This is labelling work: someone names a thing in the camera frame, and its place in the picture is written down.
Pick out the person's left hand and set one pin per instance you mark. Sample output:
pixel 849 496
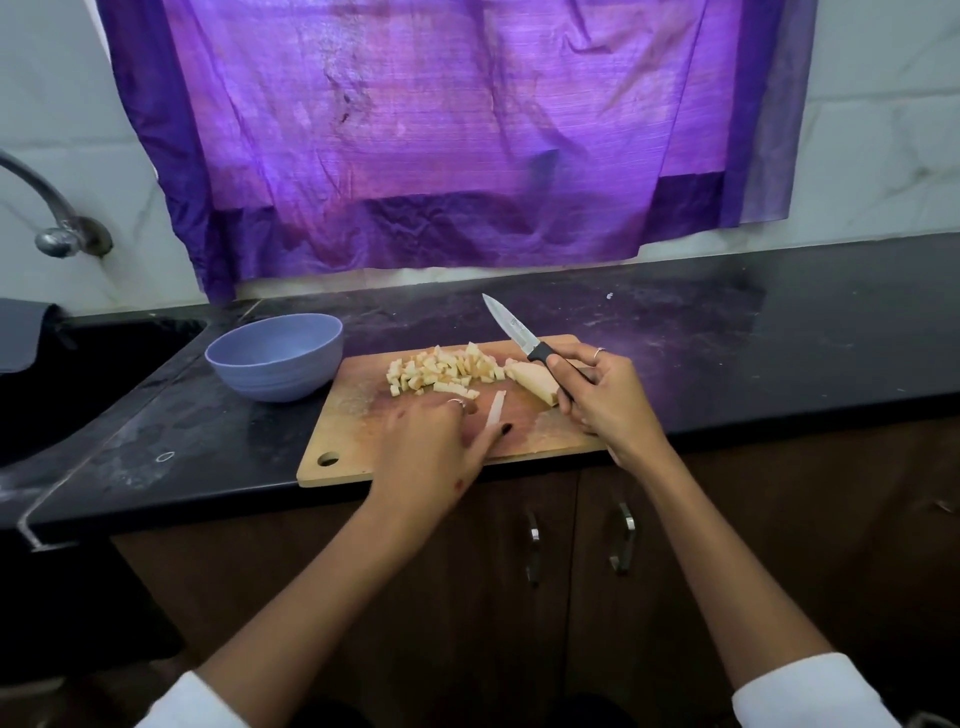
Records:
pixel 428 458

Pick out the person's right hand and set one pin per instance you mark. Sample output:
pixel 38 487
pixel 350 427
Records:
pixel 608 398

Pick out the potato slice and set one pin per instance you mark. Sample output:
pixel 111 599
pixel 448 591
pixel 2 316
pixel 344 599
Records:
pixel 533 381

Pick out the tan potato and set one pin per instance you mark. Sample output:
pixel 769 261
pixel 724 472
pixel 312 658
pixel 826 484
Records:
pixel 495 408

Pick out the pile of diced potato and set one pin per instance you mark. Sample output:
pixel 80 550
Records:
pixel 443 369

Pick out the blue bowl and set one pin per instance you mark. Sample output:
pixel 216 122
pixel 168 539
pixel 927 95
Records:
pixel 275 357

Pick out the person's left forearm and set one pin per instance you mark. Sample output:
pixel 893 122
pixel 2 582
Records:
pixel 293 630

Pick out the wooden cutting board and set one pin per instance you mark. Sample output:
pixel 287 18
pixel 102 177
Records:
pixel 353 420

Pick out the purple cloth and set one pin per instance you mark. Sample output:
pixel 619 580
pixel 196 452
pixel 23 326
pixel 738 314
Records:
pixel 450 120

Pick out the dark sink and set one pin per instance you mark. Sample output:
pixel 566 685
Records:
pixel 83 383

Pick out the metal faucet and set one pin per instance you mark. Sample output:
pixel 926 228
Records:
pixel 68 237

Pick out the grey cloth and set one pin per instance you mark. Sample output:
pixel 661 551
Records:
pixel 23 333

